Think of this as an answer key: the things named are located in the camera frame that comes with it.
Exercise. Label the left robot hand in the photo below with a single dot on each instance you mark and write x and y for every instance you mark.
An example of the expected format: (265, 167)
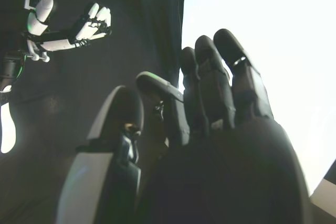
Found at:
(223, 161)

